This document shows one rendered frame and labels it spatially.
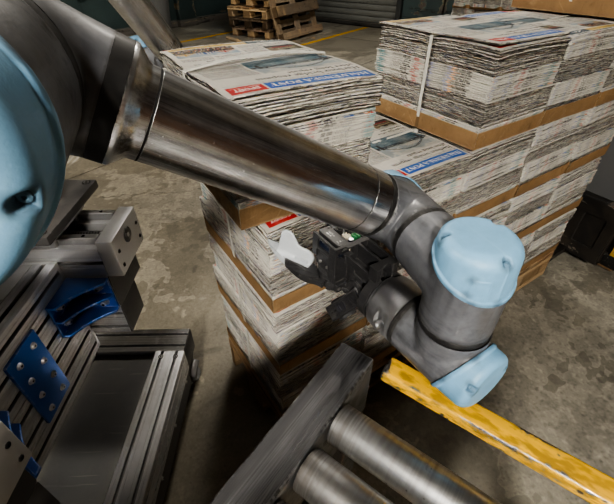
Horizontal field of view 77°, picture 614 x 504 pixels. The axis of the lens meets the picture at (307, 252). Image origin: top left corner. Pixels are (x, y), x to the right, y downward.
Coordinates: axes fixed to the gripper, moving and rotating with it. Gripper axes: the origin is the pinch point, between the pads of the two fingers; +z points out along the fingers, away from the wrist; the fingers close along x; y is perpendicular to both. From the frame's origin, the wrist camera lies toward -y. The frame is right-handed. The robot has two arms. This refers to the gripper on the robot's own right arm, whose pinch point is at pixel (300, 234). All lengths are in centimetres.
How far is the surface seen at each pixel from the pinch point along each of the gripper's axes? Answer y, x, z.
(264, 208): 1.3, 2.1, 8.4
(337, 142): 9.7, -13.5, 8.6
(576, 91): 5, -97, 8
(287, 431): -5.5, 17.7, -24.6
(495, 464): -86, -48, -33
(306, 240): -8.6, -6.1, 7.6
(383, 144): -2.7, -40.8, 24.3
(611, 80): 5, -118, 9
